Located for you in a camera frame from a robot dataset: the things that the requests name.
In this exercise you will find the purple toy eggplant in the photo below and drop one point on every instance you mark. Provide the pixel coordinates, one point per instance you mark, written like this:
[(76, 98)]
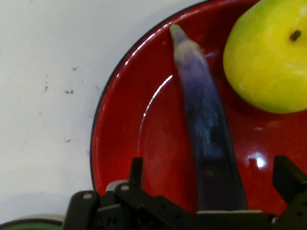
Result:
[(204, 124)]

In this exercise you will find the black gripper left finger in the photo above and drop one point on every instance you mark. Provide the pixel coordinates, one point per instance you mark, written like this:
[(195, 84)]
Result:
[(124, 210)]

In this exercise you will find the green plate with white print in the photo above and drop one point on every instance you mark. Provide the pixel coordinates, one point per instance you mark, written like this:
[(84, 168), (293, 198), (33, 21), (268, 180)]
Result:
[(31, 225)]

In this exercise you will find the red plate with black rim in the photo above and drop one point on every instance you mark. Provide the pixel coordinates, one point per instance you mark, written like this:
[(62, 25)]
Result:
[(163, 134)]

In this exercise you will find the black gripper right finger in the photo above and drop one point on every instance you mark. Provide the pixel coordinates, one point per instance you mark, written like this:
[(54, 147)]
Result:
[(293, 189)]

